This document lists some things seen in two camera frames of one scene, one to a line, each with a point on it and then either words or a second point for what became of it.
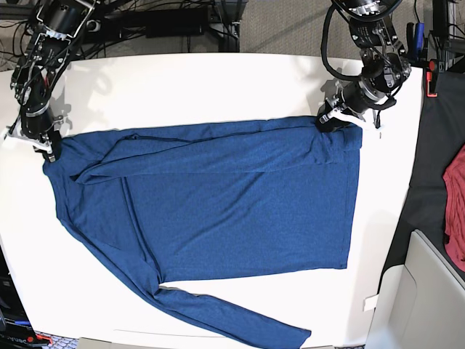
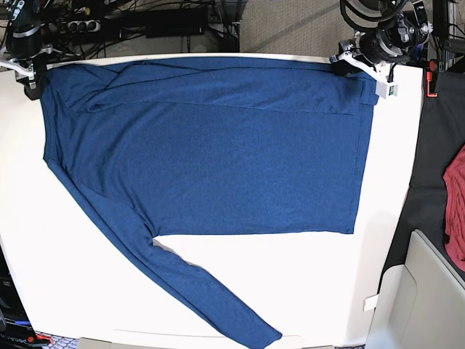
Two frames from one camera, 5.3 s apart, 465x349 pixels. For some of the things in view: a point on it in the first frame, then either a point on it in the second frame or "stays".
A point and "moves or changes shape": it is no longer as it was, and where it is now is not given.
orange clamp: [429, 78] stays
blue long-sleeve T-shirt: [216, 198] moves or changes shape
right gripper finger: [325, 123] to [342, 67]
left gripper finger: [55, 139] to [32, 88]
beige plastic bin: [419, 305] stays
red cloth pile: [454, 182] stays
